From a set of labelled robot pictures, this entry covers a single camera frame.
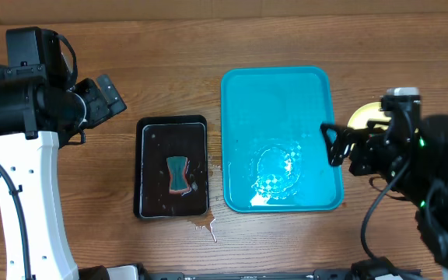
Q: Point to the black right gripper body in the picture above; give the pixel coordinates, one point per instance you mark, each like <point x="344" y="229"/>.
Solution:
<point x="362" y="163"/>

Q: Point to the teal serving tray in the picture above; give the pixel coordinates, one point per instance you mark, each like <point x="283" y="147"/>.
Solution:
<point x="274" y="157"/>

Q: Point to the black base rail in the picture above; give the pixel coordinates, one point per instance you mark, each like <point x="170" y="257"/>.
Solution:
<point x="319" y="274"/>

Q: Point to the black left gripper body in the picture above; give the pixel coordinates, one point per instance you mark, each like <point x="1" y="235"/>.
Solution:
<point x="95" y="111"/>

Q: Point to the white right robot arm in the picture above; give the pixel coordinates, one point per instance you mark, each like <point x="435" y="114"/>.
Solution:
<point x="411" y="155"/>

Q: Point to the black water tray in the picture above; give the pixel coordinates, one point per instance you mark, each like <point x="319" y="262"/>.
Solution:
<point x="158" y="138"/>

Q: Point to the orange green scrub sponge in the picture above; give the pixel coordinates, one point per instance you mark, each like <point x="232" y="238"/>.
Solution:
<point x="177" y="167"/>

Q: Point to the yellow plate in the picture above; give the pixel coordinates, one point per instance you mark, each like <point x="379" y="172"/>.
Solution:
<point x="370" y="111"/>

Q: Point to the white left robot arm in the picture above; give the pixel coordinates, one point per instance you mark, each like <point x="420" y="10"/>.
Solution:
<point x="37" y="118"/>

